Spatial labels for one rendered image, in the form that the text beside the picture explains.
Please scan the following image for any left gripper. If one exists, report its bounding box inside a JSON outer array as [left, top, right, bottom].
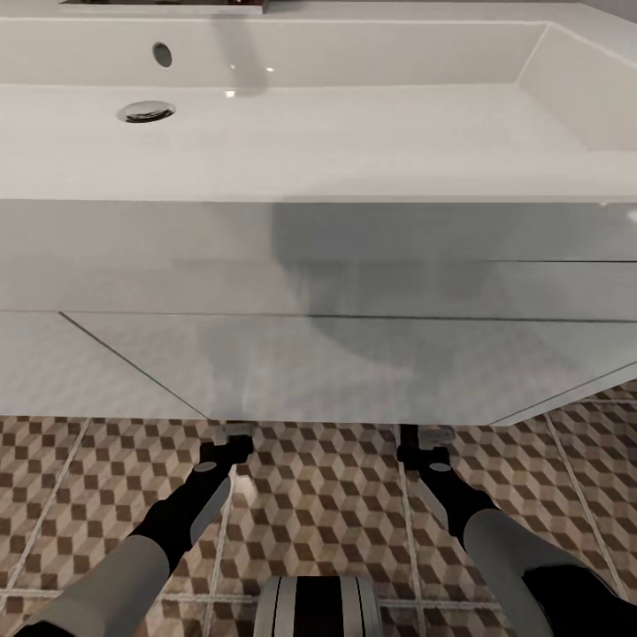
[[200, 436, 253, 468]]

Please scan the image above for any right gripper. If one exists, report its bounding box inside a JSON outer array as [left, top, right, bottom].
[[397, 445, 450, 471]]

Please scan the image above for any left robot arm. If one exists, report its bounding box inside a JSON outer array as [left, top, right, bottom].
[[9, 421, 255, 637]]

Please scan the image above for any robot trunk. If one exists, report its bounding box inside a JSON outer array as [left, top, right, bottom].
[[253, 576, 384, 637]]

